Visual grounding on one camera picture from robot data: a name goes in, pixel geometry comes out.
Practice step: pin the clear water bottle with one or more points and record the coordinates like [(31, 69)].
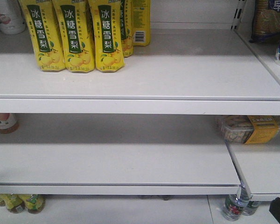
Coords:
[(234, 205)]

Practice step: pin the clear box of biscuits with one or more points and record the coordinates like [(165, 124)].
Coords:
[(250, 129)]

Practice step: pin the white right shelf unit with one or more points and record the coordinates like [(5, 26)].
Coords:
[(141, 146)]

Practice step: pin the yellow lemon tea bottle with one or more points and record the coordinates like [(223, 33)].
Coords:
[(33, 202), (13, 203)]

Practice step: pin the yellow pear drink bottle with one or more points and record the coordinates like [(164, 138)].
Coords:
[(74, 20), (107, 35), (45, 35)]

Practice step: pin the orange C100 drink bottle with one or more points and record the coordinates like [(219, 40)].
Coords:
[(8, 123)]

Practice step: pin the white peach drink bottle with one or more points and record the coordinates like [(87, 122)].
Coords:
[(11, 21)]

